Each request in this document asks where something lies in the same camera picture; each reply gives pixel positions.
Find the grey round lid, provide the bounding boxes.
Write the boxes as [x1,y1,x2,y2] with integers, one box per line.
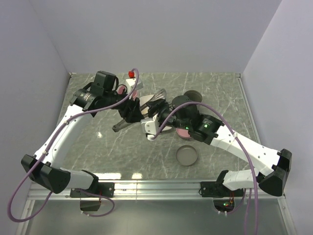
[176,145,198,166]

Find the grey cylindrical container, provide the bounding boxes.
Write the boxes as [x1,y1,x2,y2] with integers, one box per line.
[183,90,202,102]

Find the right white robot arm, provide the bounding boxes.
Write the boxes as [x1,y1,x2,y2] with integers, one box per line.
[141,95,292,198]

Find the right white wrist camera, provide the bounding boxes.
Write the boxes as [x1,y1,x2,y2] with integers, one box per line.
[140,114,159,141]

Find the aluminium rail frame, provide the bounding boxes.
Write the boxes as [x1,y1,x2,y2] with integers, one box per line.
[27,179,286,200]

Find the metal food tongs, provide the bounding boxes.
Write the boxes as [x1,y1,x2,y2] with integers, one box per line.
[112,89,167,132]

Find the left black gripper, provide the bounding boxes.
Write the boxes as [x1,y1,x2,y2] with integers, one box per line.
[104,87,145,123]

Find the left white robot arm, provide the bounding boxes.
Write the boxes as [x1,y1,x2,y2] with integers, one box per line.
[21,69,143,197]

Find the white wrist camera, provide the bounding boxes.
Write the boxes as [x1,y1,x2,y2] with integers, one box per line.
[140,114,159,141]
[125,70,144,93]

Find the pink cylindrical container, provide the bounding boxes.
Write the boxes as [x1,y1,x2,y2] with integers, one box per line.
[117,84,138,100]

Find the pink round lid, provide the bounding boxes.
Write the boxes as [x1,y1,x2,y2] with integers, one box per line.
[176,128,192,140]

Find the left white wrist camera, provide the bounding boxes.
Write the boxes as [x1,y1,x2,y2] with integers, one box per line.
[125,70,144,93]

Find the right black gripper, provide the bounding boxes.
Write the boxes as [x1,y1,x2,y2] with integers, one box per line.
[146,98,190,136]

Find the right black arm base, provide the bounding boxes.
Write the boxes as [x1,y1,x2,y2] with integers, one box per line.
[199,181,244,198]

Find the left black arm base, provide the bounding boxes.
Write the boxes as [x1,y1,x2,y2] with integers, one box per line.
[69,182,115,198]

